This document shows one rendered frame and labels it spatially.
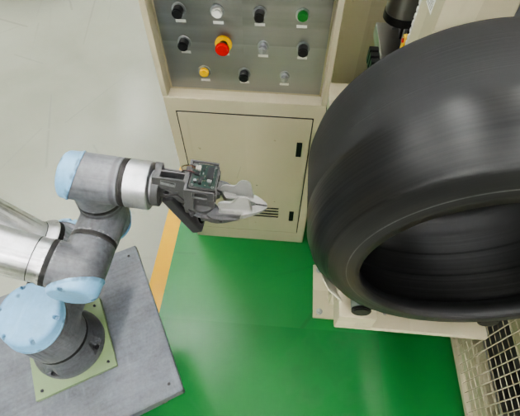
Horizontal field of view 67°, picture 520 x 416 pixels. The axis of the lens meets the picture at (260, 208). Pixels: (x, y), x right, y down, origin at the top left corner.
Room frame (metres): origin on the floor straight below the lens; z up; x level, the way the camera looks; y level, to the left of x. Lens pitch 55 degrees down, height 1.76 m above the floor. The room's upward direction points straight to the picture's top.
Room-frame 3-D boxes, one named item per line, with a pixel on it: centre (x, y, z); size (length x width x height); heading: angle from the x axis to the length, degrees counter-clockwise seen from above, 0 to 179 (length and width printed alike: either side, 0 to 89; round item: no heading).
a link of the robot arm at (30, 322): (0.33, 0.54, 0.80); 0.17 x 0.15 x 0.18; 173
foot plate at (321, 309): (0.73, -0.39, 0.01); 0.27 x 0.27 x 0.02; 85
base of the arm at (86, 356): (0.32, 0.54, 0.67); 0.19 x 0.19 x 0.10
